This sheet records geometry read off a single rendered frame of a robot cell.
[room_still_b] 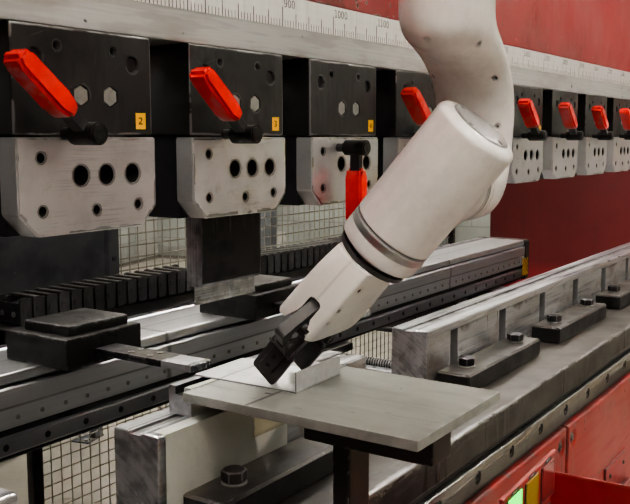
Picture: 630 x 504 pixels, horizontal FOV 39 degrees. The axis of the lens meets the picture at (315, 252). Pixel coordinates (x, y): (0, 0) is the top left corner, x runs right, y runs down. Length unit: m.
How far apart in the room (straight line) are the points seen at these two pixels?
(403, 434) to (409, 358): 0.57
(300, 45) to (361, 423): 0.43
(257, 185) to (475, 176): 0.24
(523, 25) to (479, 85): 0.72
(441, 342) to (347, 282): 0.56
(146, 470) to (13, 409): 0.25
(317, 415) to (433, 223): 0.20
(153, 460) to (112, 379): 0.32
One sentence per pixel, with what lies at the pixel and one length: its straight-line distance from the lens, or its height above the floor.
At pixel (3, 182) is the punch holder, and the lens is 0.74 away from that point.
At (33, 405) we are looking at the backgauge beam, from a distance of 1.13.
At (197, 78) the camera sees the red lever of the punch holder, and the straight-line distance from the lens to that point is 0.83.
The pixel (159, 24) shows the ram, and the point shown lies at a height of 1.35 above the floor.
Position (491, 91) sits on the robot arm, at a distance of 0.90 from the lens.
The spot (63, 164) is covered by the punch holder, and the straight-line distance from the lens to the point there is 0.75.
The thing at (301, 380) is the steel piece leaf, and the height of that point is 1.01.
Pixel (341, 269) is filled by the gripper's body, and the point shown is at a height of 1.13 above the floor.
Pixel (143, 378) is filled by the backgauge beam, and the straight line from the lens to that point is 1.25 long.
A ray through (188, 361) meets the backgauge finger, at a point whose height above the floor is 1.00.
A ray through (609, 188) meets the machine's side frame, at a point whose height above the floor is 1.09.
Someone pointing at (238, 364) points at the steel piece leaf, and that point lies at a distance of 1.01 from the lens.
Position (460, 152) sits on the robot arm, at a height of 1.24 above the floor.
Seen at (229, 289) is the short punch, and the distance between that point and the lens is 0.98.
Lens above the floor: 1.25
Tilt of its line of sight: 7 degrees down
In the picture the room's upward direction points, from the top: straight up
